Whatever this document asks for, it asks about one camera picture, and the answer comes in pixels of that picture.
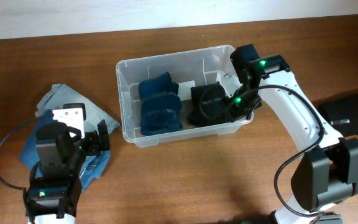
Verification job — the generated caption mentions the dark blue jeans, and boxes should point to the dark blue jeans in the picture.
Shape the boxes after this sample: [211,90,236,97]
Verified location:
[19,112,119,192]

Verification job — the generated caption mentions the black garment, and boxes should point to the black garment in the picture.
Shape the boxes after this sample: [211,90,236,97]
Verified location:
[317,93,358,137]
[187,82,233,127]

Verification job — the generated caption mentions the light blue jeans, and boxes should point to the light blue jeans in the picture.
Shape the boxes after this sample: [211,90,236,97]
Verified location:
[35,84,120,134]

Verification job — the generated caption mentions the dark blue garment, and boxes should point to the dark blue garment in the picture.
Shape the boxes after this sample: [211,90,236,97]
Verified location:
[139,72,183,136]

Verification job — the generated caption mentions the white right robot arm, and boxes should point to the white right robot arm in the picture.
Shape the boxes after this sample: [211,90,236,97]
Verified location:
[227,44,358,223]

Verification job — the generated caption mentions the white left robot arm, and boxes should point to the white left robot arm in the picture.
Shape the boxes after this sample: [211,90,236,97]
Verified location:
[23,120,111,223]

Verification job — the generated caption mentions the clear plastic storage container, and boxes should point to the clear plastic storage container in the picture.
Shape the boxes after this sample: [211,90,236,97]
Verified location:
[116,45,253,147]

